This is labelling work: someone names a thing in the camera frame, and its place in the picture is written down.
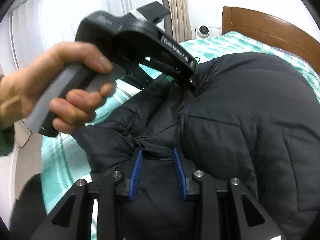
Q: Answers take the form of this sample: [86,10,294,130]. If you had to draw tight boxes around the black puffer jacket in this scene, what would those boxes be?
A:
[72,51,320,240]

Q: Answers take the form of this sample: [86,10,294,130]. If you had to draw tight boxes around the person's left hand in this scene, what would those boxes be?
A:
[1,42,116,135]

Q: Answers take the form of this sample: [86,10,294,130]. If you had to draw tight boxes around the beige curtain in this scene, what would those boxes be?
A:
[163,0,193,42]

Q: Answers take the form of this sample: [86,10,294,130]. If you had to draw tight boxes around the teal plaid bed sheet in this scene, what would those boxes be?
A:
[41,31,320,240]

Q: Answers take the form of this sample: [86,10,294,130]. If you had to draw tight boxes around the white sheer window curtain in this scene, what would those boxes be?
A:
[10,0,162,69]

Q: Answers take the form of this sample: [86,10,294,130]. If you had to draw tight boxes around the brown wooden headboard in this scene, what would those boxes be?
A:
[222,6,320,73]

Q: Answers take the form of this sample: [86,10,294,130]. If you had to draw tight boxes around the camouflage green sleeve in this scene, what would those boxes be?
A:
[0,125,15,157]

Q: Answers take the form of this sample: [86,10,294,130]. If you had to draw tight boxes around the white round security camera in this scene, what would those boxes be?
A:
[195,25,209,40]

